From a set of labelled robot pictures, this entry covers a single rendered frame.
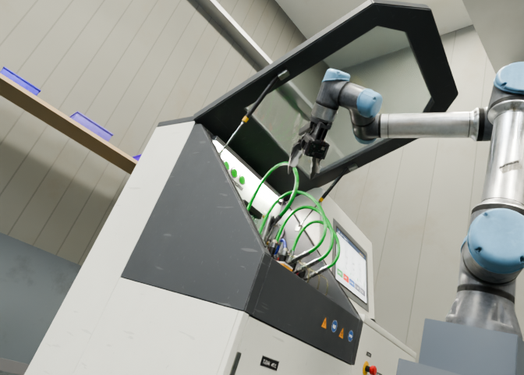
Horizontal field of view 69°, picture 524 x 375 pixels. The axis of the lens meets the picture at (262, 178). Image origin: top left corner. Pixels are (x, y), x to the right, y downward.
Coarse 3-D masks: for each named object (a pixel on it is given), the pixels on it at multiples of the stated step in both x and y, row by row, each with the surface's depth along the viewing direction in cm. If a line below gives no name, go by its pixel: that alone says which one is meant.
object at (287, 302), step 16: (272, 272) 104; (288, 272) 110; (272, 288) 104; (288, 288) 110; (304, 288) 116; (272, 304) 104; (288, 304) 110; (304, 304) 116; (320, 304) 123; (336, 304) 131; (272, 320) 104; (288, 320) 109; (304, 320) 116; (320, 320) 123; (352, 320) 140; (304, 336) 116; (320, 336) 123; (336, 336) 131; (336, 352) 131
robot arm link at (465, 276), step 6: (462, 246) 94; (462, 252) 93; (462, 258) 89; (462, 264) 89; (462, 270) 90; (468, 270) 86; (462, 276) 90; (468, 276) 88; (474, 276) 85; (462, 282) 89; (468, 282) 87; (474, 282) 86; (480, 282) 85; (486, 282) 84; (510, 282) 84; (498, 288) 84; (504, 288) 84; (510, 288) 84
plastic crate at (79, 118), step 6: (78, 114) 303; (78, 120) 302; (84, 120) 306; (90, 120) 308; (84, 126) 305; (90, 126) 309; (96, 126) 312; (96, 132) 311; (102, 132) 315; (108, 132) 318; (102, 138) 314; (108, 138) 318
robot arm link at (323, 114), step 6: (318, 108) 117; (324, 108) 116; (330, 108) 123; (312, 114) 119; (318, 114) 118; (324, 114) 117; (330, 114) 117; (336, 114) 121; (324, 120) 118; (330, 120) 118
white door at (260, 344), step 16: (256, 320) 99; (256, 336) 99; (272, 336) 104; (288, 336) 109; (240, 352) 94; (256, 352) 98; (272, 352) 104; (288, 352) 109; (304, 352) 116; (320, 352) 123; (240, 368) 94; (256, 368) 98; (272, 368) 103; (288, 368) 109; (304, 368) 116; (320, 368) 123; (336, 368) 131
